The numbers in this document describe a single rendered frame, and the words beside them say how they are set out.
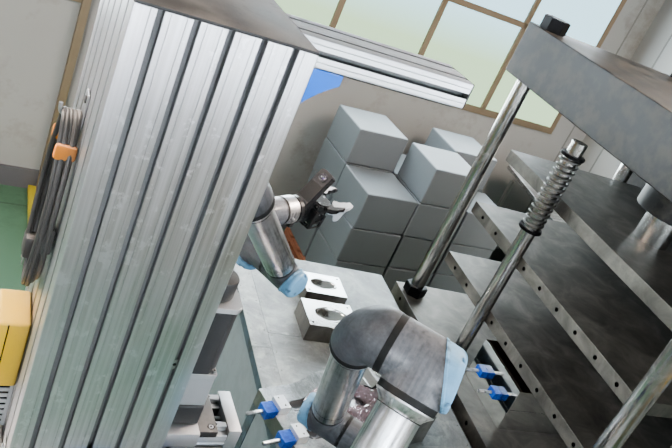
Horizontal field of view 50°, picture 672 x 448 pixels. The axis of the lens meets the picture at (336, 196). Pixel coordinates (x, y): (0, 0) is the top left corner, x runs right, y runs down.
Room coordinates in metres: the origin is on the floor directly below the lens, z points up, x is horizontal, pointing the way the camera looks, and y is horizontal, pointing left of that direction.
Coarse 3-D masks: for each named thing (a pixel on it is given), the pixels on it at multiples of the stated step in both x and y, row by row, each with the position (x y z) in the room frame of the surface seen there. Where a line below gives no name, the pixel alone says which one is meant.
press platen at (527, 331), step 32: (448, 256) 2.77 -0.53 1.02; (480, 288) 2.57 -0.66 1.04; (512, 288) 2.70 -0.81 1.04; (512, 320) 2.43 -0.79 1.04; (544, 320) 2.55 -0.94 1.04; (512, 352) 2.25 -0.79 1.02; (544, 352) 2.30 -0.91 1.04; (576, 352) 2.41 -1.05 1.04; (544, 384) 2.10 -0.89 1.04; (576, 384) 2.19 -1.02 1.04; (576, 416) 2.00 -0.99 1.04; (608, 416) 2.08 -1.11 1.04
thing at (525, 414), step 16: (480, 352) 2.35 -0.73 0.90; (496, 352) 2.30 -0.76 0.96; (496, 368) 2.26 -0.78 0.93; (512, 368) 2.25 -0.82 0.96; (480, 384) 2.28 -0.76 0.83; (496, 384) 2.22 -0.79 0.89; (512, 384) 2.16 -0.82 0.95; (480, 400) 2.24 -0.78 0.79; (496, 400) 2.18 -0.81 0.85; (512, 400) 2.13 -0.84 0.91; (528, 400) 2.15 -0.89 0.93; (496, 416) 2.15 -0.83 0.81; (512, 416) 2.14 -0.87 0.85; (528, 416) 2.17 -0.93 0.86; (544, 416) 2.20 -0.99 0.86; (544, 432) 2.22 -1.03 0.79
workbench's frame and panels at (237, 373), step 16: (240, 320) 2.25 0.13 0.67; (240, 336) 2.20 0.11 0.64; (224, 352) 2.27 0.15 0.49; (240, 352) 2.15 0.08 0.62; (224, 368) 2.22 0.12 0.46; (240, 368) 2.10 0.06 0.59; (256, 368) 1.88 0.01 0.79; (224, 384) 2.17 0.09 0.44; (240, 384) 2.05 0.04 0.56; (256, 384) 1.84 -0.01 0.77; (240, 400) 2.00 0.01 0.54; (240, 416) 1.96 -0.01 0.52; (256, 416) 1.86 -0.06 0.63; (256, 432) 1.82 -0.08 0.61
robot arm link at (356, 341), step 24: (360, 312) 1.13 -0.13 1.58; (384, 312) 1.12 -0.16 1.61; (336, 336) 1.12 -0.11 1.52; (360, 336) 1.08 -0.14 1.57; (384, 336) 1.07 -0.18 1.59; (336, 360) 1.13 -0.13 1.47; (360, 360) 1.08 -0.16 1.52; (336, 384) 1.17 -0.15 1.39; (312, 408) 1.25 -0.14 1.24; (336, 408) 1.20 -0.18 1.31; (336, 432) 1.25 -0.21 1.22
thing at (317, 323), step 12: (300, 300) 2.24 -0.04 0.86; (312, 300) 2.26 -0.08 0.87; (300, 312) 2.20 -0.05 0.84; (312, 312) 2.19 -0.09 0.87; (324, 312) 2.25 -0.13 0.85; (336, 312) 2.27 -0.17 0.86; (348, 312) 2.29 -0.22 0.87; (300, 324) 2.17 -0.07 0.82; (312, 324) 2.12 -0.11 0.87; (324, 324) 2.15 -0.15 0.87; (336, 324) 2.18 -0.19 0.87; (312, 336) 2.13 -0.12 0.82; (324, 336) 2.14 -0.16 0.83
